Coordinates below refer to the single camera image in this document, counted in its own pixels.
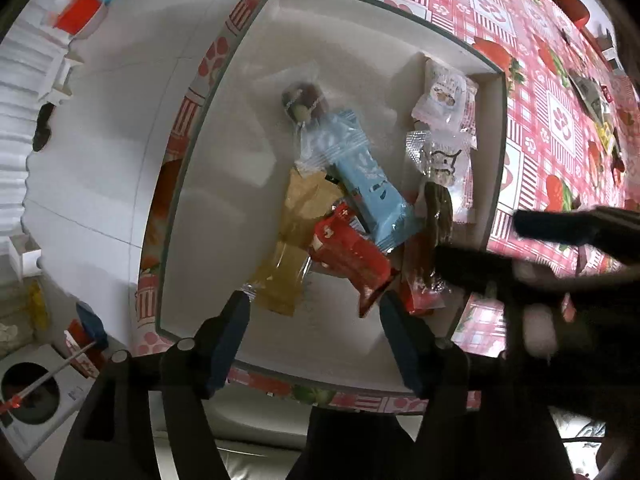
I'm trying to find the chocolate ball clear wrapper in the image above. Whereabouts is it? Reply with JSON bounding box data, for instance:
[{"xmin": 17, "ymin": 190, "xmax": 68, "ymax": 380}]
[{"xmin": 280, "ymin": 81, "xmax": 331, "ymax": 128}]

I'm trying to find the clear cartoon print snack packet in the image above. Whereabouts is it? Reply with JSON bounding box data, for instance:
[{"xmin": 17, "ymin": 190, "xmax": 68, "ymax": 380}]
[{"xmin": 405, "ymin": 130, "xmax": 478, "ymax": 223}]

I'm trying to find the large red snack packet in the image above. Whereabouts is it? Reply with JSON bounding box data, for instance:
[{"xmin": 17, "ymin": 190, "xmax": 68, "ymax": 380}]
[{"xmin": 307, "ymin": 202, "xmax": 393, "ymax": 318}]

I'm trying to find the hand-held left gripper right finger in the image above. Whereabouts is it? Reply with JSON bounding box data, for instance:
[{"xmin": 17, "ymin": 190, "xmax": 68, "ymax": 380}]
[{"xmin": 379, "ymin": 292, "xmax": 571, "ymax": 480}]

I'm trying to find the light blue snack packet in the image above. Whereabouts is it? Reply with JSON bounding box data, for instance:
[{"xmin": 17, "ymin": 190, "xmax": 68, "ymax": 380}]
[{"xmin": 295, "ymin": 109, "xmax": 423, "ymax": 255}]

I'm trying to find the white shallow tray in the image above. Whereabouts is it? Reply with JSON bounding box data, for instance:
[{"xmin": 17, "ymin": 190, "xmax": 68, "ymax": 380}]
[{"xmin": 155, "ymin": 0, "xmax": 510, "ymax": 396}]

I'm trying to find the small red snack packet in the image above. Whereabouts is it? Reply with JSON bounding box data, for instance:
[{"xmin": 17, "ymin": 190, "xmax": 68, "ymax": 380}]
[{"xmin": 397, "ymin": 260, "xmax": 448, "ymax": 317}]

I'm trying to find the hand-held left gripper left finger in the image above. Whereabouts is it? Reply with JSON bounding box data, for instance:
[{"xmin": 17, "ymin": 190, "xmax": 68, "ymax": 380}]
[{"xmin": 52, "ymin": 290, "xmax": 251, "ymax": 480}]

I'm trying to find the small white box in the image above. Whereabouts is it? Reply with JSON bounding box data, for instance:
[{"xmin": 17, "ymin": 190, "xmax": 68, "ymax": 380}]
[{"xmin": 9, "ymin": 235, "xmax": 43, "ymax": 281}]

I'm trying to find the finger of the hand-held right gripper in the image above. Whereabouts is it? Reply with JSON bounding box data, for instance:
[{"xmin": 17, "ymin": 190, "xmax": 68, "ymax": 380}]
[
  {"xmin": 434, "ymin": 245, "xmax": 571, "ymax": 302},
  {"xmin": 514, "ymin": 206, "xmax": 640, "ymax": 262}
]

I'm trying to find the red bowl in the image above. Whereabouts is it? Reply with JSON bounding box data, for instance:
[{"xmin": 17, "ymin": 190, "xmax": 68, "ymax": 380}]
[{"xmin": 550, "ymin": 0, "xmax": 591, "ymax": 25}]

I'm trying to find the golden yellow snack packet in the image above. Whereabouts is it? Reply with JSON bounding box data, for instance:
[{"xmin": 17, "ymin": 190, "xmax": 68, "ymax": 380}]
[{"xmin": 242, "ymin": 167, "xmax": 346, "ymax": 317}]

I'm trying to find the black shoe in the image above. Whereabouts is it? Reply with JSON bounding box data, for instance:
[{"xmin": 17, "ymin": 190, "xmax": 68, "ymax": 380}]
[{"xmin": 32, "ymin": 102, "xmax": 57, "ymax": 152}]

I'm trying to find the blue dustpan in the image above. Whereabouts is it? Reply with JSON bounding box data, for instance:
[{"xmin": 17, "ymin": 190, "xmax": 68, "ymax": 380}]
[{"xmin": 75, "ymin": 301, "xmax": 110, "ymax": 351}]

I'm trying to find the yellow bag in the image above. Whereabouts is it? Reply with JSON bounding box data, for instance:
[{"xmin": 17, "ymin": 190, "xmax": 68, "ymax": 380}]
[{"xmin": 25, "ymin": 282, "xmax": 51, "ymax": 331}]

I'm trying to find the pink white snack packet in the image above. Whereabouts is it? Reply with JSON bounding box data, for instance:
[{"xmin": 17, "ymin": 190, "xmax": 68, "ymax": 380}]
[{"xmin": 411, "ymin": 57, "xmax": 480, "ymax": 133}]

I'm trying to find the white washing machine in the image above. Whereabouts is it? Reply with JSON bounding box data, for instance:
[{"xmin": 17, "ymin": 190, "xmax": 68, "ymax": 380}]
[{"xmin": 0, "ymin": 342, "xmax": 93, "ymax": 461}]

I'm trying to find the dark brown snack clear wrapper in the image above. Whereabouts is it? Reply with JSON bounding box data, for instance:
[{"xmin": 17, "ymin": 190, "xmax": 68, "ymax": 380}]
[{"xmin": 400, "ymin": 180, "xmax": 456, "ymax": 281}]

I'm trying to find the pink strawberry print tablecloth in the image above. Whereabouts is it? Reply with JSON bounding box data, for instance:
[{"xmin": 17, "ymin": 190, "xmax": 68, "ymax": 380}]
[{"xmin": 132, "ymin": 0, "xmax": 640, "ymax": 413}]

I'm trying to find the red handled mop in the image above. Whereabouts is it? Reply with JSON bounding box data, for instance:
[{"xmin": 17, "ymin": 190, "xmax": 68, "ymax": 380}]
[{"xmin": 0, "ymin": 342, "xmax": 98, "ymax": 411}]

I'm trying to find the red plastic container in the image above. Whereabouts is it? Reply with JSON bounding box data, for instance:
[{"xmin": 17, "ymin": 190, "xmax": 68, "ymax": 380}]
[{"xmin": 50, "ymin": 0, "xmax": 106, "ymax": 36}]

